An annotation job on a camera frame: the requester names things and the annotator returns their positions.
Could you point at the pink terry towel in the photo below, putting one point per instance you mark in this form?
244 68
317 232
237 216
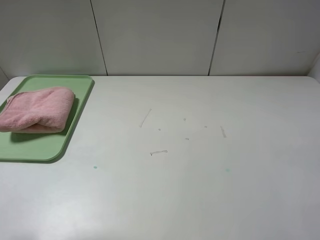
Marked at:
43 111

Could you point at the light green plastic tray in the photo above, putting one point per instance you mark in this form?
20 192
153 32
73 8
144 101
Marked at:
41 148

